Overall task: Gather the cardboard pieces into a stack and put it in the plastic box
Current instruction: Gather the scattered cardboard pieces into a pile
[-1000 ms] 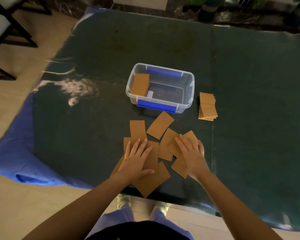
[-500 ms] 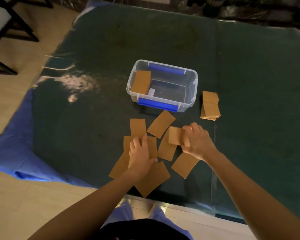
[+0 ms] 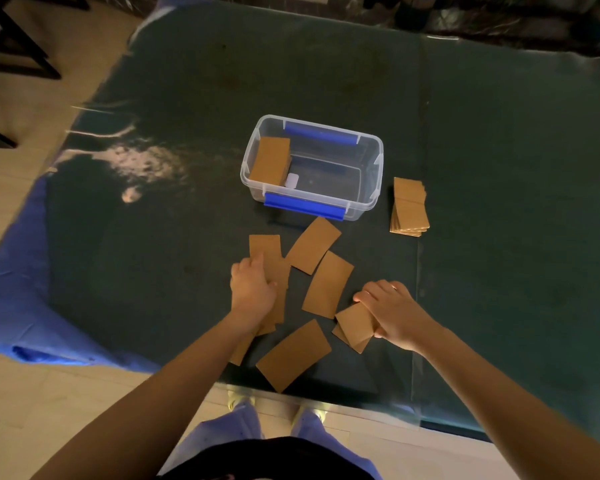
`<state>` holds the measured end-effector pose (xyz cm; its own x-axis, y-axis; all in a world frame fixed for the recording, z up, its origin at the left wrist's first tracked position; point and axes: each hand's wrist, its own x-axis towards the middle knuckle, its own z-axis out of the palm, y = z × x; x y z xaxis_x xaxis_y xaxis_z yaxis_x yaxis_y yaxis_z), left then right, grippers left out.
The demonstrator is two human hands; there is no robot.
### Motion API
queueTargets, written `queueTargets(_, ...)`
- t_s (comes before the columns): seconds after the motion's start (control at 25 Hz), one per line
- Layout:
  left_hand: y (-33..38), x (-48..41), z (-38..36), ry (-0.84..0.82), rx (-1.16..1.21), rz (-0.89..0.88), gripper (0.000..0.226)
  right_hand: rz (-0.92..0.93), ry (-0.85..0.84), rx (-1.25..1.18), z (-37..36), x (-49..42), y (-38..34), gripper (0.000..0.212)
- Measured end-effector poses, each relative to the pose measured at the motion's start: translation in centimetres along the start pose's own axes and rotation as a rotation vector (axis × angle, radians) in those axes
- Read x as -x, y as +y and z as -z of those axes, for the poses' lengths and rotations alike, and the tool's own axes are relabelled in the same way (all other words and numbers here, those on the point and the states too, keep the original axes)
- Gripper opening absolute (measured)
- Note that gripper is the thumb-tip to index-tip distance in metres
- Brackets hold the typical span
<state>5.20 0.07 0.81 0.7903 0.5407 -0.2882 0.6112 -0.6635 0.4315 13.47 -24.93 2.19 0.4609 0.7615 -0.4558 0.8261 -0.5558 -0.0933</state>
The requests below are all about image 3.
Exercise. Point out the person's right hand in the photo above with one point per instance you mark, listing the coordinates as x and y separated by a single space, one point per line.
397 314

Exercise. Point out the person's left hand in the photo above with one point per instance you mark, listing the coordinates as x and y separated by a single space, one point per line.
252 294

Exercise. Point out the person's left fingers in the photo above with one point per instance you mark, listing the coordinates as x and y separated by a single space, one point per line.
250 268

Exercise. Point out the person's right thumb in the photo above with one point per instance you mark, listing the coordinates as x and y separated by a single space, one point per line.
378 331

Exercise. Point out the brown cardboard card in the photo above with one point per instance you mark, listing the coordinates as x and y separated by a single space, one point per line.
355 322
281 284

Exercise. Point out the person's right forearm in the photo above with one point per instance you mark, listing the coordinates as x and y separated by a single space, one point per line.
510 414

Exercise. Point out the person's left forearm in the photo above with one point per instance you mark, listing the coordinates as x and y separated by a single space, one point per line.
145 409

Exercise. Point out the loose pile of brown cards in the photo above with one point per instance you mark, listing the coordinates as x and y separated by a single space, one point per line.
327 284

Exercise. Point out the small white tag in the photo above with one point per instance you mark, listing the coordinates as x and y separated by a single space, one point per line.
292 180

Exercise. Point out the pale shoe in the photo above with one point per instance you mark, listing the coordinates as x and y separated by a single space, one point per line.
239 401
311 410

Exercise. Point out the stack of brown cards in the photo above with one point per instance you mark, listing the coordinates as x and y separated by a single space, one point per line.
410 209
270 160

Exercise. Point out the clear storage bin blue latches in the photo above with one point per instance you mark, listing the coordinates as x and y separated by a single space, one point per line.
312 167

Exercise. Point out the light blue trousers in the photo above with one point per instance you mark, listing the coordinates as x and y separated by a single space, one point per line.
230 432

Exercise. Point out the black shirt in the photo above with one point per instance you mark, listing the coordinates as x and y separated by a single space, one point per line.
275 462

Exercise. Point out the dark green table cloth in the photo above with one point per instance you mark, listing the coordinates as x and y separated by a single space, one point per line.
505 194

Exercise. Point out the blue cloth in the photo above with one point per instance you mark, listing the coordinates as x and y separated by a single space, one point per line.
10 304

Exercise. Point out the black wooden chair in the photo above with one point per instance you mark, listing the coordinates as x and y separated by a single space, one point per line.
10 39

